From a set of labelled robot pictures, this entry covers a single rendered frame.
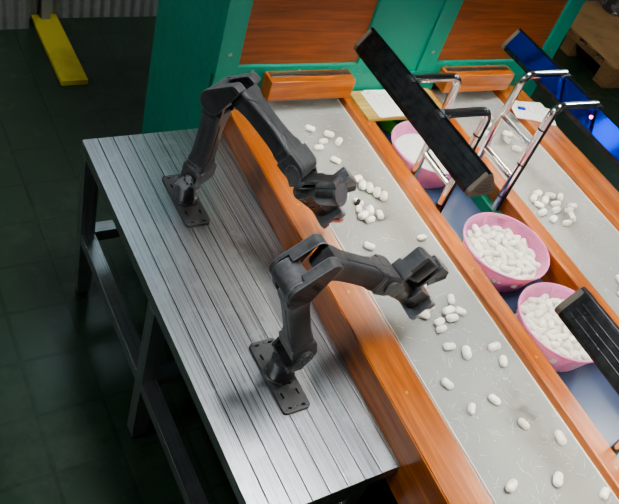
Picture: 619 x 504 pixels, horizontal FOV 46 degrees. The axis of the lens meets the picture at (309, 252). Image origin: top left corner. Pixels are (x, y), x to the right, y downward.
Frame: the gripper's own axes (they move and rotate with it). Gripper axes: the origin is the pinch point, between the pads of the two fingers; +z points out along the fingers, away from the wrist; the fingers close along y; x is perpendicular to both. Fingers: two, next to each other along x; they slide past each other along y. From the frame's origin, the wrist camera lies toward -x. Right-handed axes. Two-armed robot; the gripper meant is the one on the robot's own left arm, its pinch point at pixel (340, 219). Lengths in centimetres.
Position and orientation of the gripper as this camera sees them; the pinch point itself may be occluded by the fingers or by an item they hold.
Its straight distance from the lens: 192.6
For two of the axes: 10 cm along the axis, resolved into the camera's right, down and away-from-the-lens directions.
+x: -7.8, 5.9, 2.3
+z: 4.9, 3.4, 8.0
